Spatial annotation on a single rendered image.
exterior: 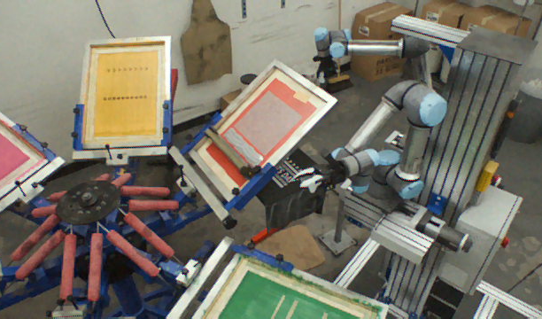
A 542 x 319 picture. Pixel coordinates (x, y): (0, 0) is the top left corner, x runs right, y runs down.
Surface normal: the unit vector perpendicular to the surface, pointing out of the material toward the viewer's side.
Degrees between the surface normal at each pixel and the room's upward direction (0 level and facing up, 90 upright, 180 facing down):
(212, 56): 90
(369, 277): 0
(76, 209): 0
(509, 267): 0
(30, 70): 90
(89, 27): 90
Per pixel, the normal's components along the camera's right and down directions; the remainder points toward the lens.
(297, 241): -0.02, -0.77
